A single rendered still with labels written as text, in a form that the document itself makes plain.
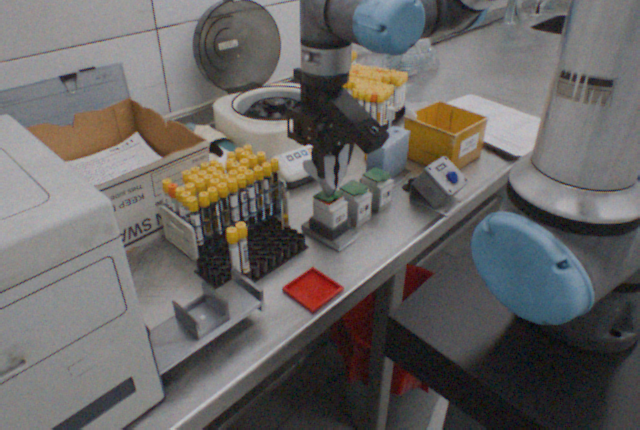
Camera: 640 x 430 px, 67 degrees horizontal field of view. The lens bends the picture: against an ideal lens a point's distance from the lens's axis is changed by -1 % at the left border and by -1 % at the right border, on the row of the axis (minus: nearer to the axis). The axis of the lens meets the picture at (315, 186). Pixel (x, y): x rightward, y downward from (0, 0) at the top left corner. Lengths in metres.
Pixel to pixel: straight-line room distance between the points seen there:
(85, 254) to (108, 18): 0.73
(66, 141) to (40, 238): 0.64
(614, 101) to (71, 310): 0.49
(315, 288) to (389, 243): 0.17
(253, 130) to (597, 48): 0.71
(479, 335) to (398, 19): 0.39
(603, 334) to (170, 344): 0.52
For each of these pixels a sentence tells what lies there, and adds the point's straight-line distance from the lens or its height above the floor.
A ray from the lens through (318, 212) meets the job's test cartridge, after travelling 0.84.
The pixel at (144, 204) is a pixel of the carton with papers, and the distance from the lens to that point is 0.87.
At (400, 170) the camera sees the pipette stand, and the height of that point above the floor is 0.89.
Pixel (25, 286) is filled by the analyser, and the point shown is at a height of 1.12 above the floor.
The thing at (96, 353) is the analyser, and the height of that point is 1.01.
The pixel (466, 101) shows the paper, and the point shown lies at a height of 0.89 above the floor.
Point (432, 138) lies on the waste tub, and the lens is 1.07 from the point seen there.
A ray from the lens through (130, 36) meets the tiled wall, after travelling 1.17.
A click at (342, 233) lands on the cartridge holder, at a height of 0.89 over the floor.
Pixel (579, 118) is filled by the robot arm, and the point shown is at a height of 1.26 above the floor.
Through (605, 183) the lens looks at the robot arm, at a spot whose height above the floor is 1.21.
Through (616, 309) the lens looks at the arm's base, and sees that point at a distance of 0.67.
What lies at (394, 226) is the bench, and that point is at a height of 0.88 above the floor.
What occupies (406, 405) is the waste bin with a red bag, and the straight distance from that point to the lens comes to 1.46.
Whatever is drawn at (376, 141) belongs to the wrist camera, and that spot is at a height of 1.10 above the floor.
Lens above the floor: 1.41
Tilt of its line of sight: 32 degrees down
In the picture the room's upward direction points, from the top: straight up
